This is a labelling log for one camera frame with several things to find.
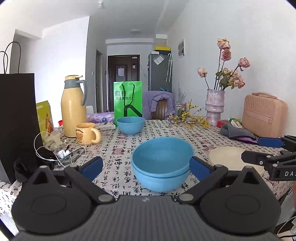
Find yellow thermos jug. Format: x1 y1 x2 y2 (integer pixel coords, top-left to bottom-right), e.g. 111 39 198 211
61 75 87 138

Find grey refrigerator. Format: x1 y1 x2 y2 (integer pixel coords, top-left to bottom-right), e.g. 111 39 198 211
148 53 173 92

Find white cable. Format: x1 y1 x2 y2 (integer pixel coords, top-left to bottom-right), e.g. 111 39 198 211
33 131 106 172

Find pink textured vase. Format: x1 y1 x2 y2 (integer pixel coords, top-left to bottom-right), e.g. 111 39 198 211
205 89 225 126

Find green paper bag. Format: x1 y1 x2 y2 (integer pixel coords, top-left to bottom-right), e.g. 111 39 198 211
113 81 142 125

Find ceiling lamp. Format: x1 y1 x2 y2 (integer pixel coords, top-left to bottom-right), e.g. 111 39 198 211
130 29 141 35

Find yellow snack box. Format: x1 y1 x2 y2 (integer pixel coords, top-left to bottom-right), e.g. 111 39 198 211
36 101 54 140

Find yellow artificial flower branch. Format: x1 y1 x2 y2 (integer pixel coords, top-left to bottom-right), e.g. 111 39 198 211
168 101 211 128

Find pink small suitcase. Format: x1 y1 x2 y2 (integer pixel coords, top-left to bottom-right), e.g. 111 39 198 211
242 92 288 138

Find cream plate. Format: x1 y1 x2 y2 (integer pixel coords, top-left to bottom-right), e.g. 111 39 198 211
209 147 264 175

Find black strap pouch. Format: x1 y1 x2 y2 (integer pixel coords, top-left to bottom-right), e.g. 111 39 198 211
14 148 57 183

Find purple jacket on chair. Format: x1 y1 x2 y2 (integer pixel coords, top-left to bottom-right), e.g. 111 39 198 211
142 90 177 120

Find calligraphy print tablecloth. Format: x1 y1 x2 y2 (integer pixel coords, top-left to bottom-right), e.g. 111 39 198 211
1 120 292 218

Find purple tissue pack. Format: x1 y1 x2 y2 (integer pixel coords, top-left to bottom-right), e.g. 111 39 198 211
87 112 114 123

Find grey purple cloth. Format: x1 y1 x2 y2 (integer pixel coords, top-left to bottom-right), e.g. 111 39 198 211
220 123 258 144

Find dark entrance door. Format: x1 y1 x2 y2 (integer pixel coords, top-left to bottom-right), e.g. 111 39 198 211
107 55 140 111

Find yellow bear mug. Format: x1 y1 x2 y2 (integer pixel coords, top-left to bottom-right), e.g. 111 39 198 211
75 123 101 145

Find black paper bag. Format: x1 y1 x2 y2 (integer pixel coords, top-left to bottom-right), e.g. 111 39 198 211
1 72 43 184

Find blue bowl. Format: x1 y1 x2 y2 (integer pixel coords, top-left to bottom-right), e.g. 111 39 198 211
132 164 190 192
132 137 194 178
116 116 145 135

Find red green packet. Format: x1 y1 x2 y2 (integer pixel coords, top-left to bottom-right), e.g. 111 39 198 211
217 118 243 128

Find yellow box on fridge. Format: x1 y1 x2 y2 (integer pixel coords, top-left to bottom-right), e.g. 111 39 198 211
154 46 171 51

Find dried pink roses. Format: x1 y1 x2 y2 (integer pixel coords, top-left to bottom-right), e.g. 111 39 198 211
197 38 251 91

